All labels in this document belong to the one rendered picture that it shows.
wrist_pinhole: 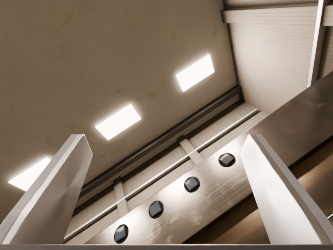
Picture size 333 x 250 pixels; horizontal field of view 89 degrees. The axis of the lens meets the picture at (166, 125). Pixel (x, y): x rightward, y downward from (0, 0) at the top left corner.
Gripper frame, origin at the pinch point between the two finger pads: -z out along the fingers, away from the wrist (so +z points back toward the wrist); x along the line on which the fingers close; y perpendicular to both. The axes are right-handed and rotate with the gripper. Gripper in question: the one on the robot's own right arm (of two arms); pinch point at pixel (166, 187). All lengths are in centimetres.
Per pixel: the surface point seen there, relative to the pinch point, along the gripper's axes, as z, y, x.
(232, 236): -13, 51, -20
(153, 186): -289, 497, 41
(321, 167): -28, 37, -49
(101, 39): -424, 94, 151
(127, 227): -20, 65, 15
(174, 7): -502, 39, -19
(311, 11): -334, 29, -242
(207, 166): -38, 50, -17
